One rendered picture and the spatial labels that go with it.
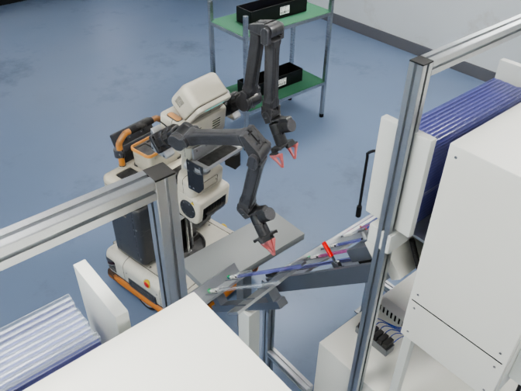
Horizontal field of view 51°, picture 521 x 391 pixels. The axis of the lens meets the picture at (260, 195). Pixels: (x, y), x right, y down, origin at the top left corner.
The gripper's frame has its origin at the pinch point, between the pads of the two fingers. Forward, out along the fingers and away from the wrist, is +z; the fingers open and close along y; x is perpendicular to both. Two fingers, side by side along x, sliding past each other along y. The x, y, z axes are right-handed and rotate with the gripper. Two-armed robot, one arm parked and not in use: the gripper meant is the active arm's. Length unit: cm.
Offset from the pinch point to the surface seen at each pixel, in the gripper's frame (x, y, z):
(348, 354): -28, -4, 45
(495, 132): -121, 4, -19
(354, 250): -61, -6, 3
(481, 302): -106, -9, 21
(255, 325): -15.7, -29.7, 18.3
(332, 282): -46.8, -9.5, 11.9
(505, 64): -104, 47, -33
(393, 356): -37, 9, 53
